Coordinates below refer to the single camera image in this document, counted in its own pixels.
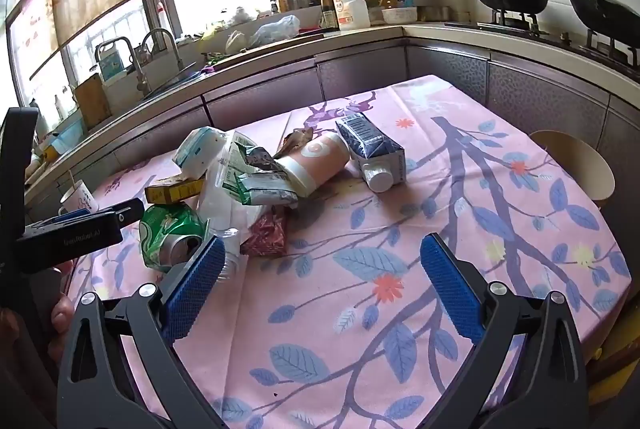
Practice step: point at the kitchen counter cabinets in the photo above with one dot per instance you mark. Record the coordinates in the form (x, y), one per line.
(360, 69)

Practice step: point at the pink paper cup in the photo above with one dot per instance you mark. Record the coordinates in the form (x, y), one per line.
(320, 159)

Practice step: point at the red wrapper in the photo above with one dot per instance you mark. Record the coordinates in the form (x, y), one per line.
(265, 234)

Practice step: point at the crushed green can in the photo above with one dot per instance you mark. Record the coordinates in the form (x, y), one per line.
(167, 234)

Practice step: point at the clear plastic bottle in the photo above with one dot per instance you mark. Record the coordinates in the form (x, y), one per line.
(215, 204)

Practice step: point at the dark sauce bottle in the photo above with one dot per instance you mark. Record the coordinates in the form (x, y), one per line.
(327, 9)

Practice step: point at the blue milk carton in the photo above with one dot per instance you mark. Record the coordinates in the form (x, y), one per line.
(370, 144)

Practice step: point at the beige wooden chair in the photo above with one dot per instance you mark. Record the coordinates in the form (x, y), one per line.
(580, 169)

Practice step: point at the gooseneck steel faucet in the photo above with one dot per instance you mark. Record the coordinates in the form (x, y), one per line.
(172, 46)

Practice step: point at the person's left hand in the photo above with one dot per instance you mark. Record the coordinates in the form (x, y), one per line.
(62, 314)

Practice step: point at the square steel faucet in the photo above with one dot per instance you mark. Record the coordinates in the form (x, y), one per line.
(137, 69)

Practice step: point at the white plastic jug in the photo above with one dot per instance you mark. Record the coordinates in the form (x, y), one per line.
(350, 9)

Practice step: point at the green white snack bag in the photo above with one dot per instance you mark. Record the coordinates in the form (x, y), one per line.
(265, 194)

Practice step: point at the pink floral tablecloth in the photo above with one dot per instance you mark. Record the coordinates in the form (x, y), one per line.
(350, 309)

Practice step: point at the gas stove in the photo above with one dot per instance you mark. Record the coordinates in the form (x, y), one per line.
(520, 26)

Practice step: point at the brown crumpled wrapper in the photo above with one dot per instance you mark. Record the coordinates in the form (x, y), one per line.
(295, 141)

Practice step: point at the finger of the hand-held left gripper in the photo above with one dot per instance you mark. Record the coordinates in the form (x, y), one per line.
(130, 211)
(80, 215)

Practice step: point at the white plastic bag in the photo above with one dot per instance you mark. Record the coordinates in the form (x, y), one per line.
(275, 31)

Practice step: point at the yellow cardboard box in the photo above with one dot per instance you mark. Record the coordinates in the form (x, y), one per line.
(172, 191)

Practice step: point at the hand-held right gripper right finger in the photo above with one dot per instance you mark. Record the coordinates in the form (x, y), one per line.
(450, 289)

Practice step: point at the white blue tissue pack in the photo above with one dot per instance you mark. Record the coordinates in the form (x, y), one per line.
(197, 151)

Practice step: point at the teal box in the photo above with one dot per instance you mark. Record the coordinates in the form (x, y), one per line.
(111, 64)

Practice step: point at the light blue basin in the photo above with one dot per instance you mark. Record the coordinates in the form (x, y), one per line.
(67, 136)

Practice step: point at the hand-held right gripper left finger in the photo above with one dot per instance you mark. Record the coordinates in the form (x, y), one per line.
(200, 289)

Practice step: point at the white paper cup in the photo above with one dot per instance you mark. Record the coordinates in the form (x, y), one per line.
(77, 199)

